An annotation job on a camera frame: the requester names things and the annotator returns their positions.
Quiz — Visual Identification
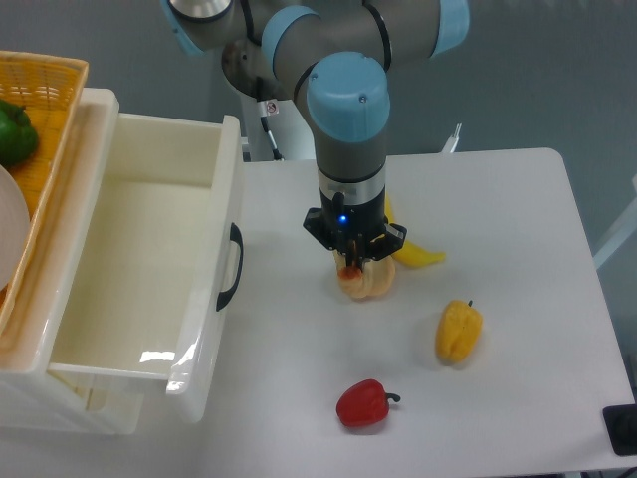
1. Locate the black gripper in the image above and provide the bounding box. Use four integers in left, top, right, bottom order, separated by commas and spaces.
303, 191, 407, 274

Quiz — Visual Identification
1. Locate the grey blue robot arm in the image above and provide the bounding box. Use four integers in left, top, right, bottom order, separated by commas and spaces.
162, 1, 470, 269

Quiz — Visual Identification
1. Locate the open upper white drawer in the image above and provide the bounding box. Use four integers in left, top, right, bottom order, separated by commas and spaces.
49, 114, 243, 422

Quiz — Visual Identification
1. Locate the white drawer cabinet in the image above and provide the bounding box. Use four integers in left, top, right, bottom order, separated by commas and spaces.
1, 88, 142, 434

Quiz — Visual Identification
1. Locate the yellow banana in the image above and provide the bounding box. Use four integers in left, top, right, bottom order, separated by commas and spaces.
384, 193, 447, 269

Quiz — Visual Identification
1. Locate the yellow bell pepper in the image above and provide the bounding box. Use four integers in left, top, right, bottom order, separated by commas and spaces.
435, 300, 484, 364

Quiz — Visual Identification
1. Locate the red bell pepper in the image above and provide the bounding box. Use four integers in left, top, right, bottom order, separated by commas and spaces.
335, 378, 401, 428

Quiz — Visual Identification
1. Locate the black device at table edge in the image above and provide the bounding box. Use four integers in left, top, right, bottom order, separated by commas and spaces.
602, 404, 637, 456

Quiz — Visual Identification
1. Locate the white round object in basket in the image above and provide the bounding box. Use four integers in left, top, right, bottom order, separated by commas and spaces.
0, 167, 31, 289

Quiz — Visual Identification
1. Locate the orange woven basket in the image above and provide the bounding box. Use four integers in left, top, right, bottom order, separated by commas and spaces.
1, 51, 89, 330

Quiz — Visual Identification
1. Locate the green bell pepper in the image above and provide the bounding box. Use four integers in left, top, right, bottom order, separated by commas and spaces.
1, 100, 39, 168

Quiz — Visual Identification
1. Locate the black drawer handle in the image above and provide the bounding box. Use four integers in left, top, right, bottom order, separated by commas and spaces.
216, 222, 245, 312

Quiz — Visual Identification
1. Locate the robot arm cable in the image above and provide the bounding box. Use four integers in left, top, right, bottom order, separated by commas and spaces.
256, 79, 285, 162

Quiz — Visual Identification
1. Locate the white frame part right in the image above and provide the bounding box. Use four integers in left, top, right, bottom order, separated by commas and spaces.
592, 176, 636, 271

